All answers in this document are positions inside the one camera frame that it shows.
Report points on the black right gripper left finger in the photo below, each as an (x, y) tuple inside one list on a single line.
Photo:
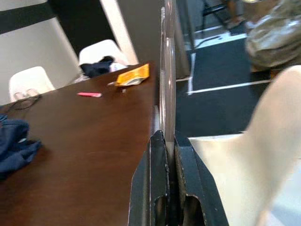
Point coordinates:
[(157, 169)]

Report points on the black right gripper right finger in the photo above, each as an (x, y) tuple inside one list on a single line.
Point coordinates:
[(188, 174)]

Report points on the thin plastic clothes hanger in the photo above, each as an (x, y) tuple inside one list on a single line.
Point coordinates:
[(168, 94)]

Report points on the dark brown wooden table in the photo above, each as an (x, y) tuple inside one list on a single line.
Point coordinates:
[(82, 141)]

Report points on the white chair wooden legs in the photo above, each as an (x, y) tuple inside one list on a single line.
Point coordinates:
[(270, 141)]

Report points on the orange snack packet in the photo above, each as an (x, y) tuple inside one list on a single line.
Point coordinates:
[(134, 75)]

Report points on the pink lighter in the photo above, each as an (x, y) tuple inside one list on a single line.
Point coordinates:
[(89, 94)]

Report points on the black floor mat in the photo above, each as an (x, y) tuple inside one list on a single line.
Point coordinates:
[(218, 70)]

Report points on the dark cloth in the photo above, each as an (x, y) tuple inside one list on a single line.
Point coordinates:
[(96, 68)]

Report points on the white plastic chair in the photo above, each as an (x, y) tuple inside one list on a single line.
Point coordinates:
[(101, 48), (30, 77)]

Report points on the crumpled navy blue garment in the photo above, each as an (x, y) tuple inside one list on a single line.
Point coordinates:
[(14, 146)]

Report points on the black eyeglasses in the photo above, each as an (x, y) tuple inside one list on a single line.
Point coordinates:
[(20, 95)]

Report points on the grey stuffed plastic bag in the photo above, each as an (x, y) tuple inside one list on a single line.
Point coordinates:
[(275, 42)]

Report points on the black folding chair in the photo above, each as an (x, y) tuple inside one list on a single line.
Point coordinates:
[(214, 9)]

